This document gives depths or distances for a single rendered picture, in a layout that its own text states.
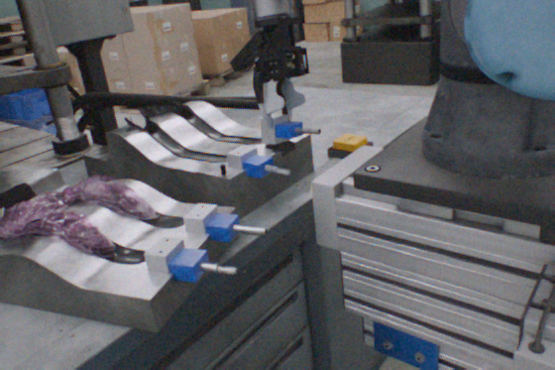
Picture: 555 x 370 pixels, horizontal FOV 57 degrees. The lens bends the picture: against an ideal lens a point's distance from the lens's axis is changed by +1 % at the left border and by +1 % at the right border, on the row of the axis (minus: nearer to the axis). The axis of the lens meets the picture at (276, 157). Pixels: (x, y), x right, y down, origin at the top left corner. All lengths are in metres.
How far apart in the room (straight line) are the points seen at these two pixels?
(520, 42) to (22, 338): 0.71
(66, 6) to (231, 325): 1.10
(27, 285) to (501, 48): 0.72
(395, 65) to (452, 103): 4.45
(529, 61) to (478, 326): 0.34
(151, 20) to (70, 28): 3.11
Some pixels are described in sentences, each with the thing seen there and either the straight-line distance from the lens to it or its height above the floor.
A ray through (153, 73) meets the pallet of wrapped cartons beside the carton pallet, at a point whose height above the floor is 0.38.
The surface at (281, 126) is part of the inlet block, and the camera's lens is 1.01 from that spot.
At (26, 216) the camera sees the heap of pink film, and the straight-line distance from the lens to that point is 0.95.
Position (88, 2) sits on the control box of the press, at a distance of 1.75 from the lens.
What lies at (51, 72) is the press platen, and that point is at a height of 1.03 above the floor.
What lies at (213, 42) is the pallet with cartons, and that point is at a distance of 5.58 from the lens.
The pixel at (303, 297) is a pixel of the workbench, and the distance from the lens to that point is 1.20.
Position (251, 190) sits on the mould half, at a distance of 0.97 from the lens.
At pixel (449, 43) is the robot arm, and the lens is 0.52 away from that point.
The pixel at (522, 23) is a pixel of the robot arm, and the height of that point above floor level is 1.20.
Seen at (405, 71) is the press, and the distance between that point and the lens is 4.94.
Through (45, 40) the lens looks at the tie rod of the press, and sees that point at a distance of 1.53.
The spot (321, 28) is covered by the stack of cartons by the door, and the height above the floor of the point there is 0.20.
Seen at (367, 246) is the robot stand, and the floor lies 0.92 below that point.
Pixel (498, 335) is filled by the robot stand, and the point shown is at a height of 0.86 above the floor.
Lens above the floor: 1.25
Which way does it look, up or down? 21 degrees down
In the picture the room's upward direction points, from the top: 7 degrees counter-clockwise
